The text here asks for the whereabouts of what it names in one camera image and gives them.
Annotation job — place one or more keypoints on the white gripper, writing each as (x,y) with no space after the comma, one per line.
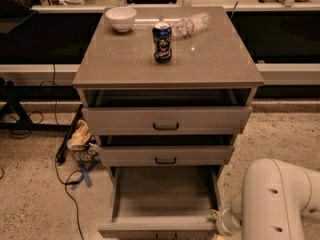
(222,221)

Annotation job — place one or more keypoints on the grey drawer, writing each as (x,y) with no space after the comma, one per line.
(167,120)
(165,202)
(165,155)

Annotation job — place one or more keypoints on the blue soda can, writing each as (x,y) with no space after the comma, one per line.
(162,34)

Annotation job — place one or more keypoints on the grey drawer cabinet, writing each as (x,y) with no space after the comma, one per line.
(152,100)

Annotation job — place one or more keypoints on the clear plastic bottle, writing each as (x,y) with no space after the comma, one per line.
(188,26)

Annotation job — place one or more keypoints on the snack bag basket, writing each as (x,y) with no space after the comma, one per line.
(82,144)

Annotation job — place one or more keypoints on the black stand leg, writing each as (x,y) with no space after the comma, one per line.
(24,122)

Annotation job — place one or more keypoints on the grey top drawer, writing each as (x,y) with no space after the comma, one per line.
(167,120)

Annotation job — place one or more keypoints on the grey middle drawer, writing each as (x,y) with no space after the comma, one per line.
(165,155)

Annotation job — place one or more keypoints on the grey bottom drawer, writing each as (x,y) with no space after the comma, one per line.
(165,202)

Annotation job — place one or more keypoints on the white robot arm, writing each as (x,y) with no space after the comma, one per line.
(277,198)

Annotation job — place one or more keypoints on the black power strip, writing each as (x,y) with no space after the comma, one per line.
(60,156)

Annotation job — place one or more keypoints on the white ceramic bowl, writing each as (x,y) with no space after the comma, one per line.
(121,19)

